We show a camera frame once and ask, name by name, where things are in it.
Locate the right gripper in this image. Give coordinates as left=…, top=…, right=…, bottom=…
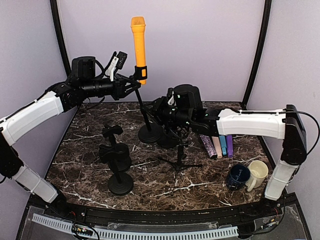
left=143, top=95, right=194, bottom=128

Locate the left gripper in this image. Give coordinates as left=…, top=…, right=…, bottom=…
left=81, top=72, right=141, bottom=100

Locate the black stand of orange microphone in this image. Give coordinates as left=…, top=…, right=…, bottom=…
left=133, top=66, right=162, bottom=144

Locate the black tripod shock-mount stand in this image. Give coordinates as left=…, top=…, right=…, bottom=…
left=158, top=126, right=203, bottom=196

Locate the black stand of purple microphone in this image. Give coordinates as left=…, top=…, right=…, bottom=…
left=156, top=130, right=179, bottom=149

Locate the glitter silver-head microphone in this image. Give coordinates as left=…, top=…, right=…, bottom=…
left=199, top=134, right=217, bottom=159

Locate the beige microphone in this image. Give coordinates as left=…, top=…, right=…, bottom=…
left=211, top=136, right=223, bottom=159

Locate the orange microphone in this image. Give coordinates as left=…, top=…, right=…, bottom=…
left=130, top=16, right=148, bottom=85

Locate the blue microphone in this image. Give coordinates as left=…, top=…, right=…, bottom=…
left=219, top=135, right=228, bottom=156

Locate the purple microphone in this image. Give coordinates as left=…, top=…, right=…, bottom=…
left=225, top=135, right=234, bottom=158

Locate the black stand of blue microphone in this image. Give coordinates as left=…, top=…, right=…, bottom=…
left=98, top=143, right=135, bottom=196

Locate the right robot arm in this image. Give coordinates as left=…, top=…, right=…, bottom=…
left=150, top=84, right=310, bottom=217

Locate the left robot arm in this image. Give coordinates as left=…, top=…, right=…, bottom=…
left=0, top=52, right=147, bottom=218

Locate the black stand of beige microphone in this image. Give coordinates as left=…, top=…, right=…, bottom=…
left=98, top=124, right=132, bottom=172

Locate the dark blue mug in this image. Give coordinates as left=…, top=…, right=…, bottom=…
left=225, top=164, right=251, bottom=191

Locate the cream mug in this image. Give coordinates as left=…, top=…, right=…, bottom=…
left=245, top=160, right=269, bottom=192

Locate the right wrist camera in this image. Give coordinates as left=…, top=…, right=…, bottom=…
left=166, top=87, right=176, bottom=106

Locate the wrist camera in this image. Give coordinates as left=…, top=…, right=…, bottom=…
left=103, top=51, right=128, bottom=82
left=166, top=87, right=176, bottom=106

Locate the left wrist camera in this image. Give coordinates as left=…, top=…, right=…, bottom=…
left=103, top=51, right=128, bottom=82

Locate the left black frame post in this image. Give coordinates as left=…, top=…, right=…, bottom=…
left=49, top=0, right=72, bottom=77

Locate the black frame post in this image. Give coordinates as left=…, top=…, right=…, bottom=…
left=49, top=0, right=72, bottom=77
left=241, top=0, right=272, bottom=109

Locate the white cable tray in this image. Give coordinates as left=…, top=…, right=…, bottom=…
left=31, top=213, right=239, bottom=240

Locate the black front rail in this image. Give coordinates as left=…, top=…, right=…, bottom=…
left=44, top=196, right=287, bottom=229

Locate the right black frame post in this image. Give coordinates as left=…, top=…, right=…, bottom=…
left=241, top=0, right=272, bottom=109

